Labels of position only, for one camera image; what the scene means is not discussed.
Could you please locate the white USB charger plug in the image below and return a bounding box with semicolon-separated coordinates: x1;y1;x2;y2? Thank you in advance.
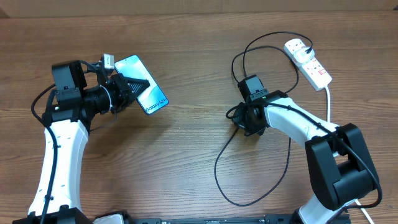
293;47;315;66

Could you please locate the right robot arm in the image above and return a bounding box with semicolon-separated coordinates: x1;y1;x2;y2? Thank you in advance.
230;75;382;223

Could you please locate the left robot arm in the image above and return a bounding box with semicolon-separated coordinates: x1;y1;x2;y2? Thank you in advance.
18;55;150;223

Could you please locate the white power strip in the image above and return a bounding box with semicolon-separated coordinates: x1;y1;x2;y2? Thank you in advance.
284;39;332;91

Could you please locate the Samsung Galaxy smartphone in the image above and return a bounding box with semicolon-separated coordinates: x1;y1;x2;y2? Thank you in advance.
115;55;169;115

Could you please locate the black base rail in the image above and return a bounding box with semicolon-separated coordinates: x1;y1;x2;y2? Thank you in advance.
91;210;352;224

